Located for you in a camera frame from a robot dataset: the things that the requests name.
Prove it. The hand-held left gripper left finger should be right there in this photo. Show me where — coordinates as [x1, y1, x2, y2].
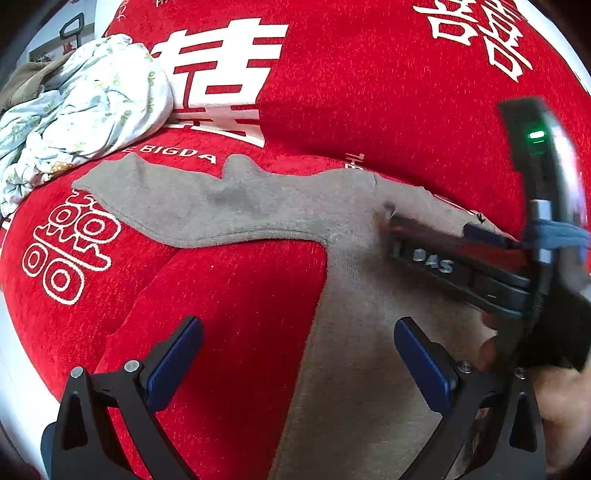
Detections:
[50, 316, 205, 480]

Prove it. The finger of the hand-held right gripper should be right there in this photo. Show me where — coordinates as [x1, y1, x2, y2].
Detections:
[392, 240, 539, 320]
[381, 207, 533, 274]

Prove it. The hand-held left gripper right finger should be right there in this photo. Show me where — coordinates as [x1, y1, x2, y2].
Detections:
[394, 317, 548, 480]

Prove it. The grey fleece garment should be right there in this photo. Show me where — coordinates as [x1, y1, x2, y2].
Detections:
[72, 152, 513, 480]

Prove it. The person's right hand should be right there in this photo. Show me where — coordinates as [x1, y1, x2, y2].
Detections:
[476, 310, 591, 475]

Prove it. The red printed sofa cover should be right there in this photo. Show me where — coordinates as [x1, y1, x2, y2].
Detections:
[0, 0, 591, 480]

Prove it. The white floral cloth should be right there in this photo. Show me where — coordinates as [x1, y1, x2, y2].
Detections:
[0, 34, 175, 219]

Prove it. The brown cloth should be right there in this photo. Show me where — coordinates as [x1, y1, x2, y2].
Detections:
[0, 59, 71, 112]

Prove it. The black metal handle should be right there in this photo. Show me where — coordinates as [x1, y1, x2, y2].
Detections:
[59, 12, 86, 43]

